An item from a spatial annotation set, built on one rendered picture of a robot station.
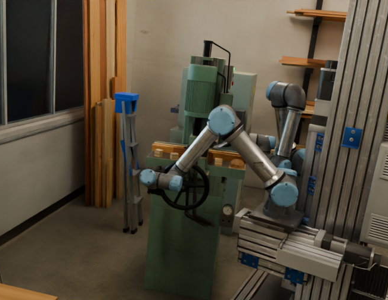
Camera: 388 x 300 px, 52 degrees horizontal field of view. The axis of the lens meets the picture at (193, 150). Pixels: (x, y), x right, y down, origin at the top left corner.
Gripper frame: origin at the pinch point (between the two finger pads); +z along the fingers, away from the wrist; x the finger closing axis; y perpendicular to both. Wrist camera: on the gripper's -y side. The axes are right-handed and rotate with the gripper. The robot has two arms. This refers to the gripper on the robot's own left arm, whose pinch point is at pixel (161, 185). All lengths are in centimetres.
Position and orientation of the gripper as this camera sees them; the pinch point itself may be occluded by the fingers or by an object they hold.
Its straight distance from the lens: 218.7
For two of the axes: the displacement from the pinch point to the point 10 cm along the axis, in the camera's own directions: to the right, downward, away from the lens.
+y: -2.0, 9.5, -2.3
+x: 9.8, 1.7, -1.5
